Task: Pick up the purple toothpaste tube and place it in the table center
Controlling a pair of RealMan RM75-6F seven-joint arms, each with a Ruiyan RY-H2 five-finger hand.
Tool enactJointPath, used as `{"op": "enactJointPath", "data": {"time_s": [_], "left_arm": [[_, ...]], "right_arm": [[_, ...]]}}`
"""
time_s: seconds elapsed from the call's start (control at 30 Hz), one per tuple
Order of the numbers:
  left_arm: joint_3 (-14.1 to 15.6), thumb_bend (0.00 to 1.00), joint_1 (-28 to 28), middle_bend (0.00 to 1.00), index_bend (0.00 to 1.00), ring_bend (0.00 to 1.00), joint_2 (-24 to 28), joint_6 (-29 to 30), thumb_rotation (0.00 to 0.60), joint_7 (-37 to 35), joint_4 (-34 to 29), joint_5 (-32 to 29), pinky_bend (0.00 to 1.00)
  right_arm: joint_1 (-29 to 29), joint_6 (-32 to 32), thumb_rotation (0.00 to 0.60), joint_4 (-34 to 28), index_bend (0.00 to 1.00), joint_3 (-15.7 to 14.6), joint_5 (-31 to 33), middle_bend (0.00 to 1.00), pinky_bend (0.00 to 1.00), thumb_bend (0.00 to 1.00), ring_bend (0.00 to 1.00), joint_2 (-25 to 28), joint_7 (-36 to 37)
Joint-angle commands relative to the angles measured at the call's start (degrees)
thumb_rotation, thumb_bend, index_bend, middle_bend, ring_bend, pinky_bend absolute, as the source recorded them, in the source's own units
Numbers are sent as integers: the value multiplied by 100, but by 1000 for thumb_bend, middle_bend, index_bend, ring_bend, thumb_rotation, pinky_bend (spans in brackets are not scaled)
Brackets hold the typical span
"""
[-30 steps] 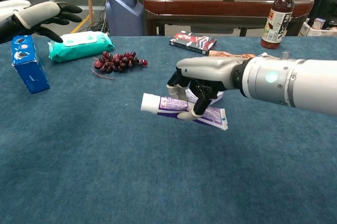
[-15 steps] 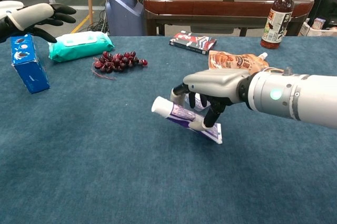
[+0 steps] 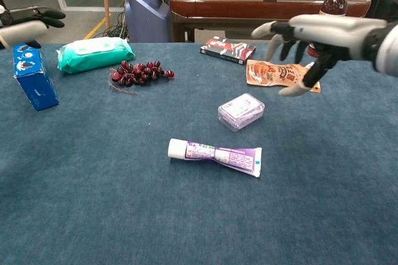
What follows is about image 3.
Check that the green wet wipes pack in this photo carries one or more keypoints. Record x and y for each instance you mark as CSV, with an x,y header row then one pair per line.
x,y
93,56

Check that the dark red grape bunch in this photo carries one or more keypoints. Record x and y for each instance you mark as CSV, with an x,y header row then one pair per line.
x,y
136,73

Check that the red black patterned flat box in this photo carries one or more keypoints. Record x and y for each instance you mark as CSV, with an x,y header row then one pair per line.
x,y
228,50

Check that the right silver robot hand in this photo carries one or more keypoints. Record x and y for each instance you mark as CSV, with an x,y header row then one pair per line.
x,y
335,35

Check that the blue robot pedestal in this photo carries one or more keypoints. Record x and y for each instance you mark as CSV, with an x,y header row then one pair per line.
x,y
146,13

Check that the black bag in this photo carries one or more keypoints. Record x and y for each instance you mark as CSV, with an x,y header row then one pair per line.
x,y
382,3

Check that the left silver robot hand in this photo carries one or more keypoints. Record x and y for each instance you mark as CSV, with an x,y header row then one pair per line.
x,y
21,30

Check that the purple toothpaste tube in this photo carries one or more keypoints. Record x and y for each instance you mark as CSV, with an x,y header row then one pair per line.
x,y
217,156

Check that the brown drink bottle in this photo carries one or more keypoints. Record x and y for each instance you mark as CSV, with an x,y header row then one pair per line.
x,y
334,5

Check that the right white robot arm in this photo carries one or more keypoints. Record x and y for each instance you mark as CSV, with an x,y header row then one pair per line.
x,y
390,47

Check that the brown mahjong table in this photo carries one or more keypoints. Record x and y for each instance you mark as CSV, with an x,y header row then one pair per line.
x,y
233,8

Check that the orange spout pouch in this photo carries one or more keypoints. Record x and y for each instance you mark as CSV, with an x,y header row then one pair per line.
x,y
264,73

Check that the blue cardboard box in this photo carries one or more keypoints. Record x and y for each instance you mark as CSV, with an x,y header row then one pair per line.
x,y
34,84

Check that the clear plastic floss box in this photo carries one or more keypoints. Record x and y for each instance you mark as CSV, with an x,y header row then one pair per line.
x,y
241,111

